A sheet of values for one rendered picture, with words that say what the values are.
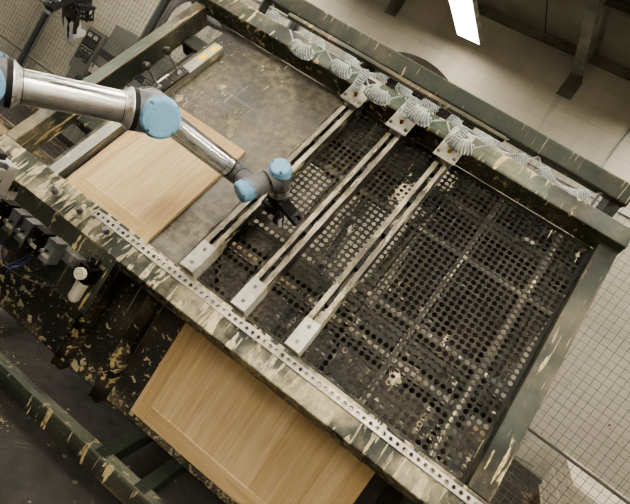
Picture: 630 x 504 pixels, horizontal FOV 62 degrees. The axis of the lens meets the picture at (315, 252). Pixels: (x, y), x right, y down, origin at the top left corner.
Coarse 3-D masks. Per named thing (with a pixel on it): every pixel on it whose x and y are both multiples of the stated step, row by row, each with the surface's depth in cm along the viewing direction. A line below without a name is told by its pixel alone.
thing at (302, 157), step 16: (352, 96) 223; (336, 112) 223; (352, 112) 224; (320, 128) 218; (336, 128) 219; (304, 144) 213; (320, 144) 214; (288, 160) 209; (304, 160) 210; (240, 208) 196; (256, 208) 197; (224, 224) 192; (240, 224) 193; (208, 240) 189; (224, 240) 189; (192, 256) 185; (208, 256) 185; (192, 272) 182
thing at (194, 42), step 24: (192, 48) 250; (168, 72) 243; (96, 120) 224; (432, 192) 220; (480, 216) 217; (264, 240) 203; (408, 240) 210; (384, 264) 204; (528, 264) 210; (336, 312) 196; (384, 336) 188; (432, 360) 185
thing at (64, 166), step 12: (192, 60) 235; (204, 60) 236; (192, 72) 233; (180, 84) 231; (96, 132) 211; (108, 132) 212; (120, 132) 216; (84, 144) 208; (96, 144) 209; (72, 156) 205; (84, 156) 207; (60, 168) 202; (72, 168) 205
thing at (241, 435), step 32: (192, 352) 203; (160, 384) 206; (192, 384) 203; (224, 384) 199; (256, 384) 196; (160, 416) 206; (192, 416) 202; (224, 416) 199; (256, 416) 196; (288, 416) 192; (192, 448) 202; (224, 448) 199; (256, 448) 195; (288, 448) 192; (320, 448) 189; (224, 480) 198; (256, 480) 195; (288, 480) 192; (320, 480) 189; (352, 480) 185
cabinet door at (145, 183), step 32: (96, 160) 207; (128, 160) 209; (160, 160) 210; (192, 160) 212; (96, 192) 200; (128, 192) 202; (160, 192) 203; (192, 192) 204; (128, 224) 195; (160, 224) 196
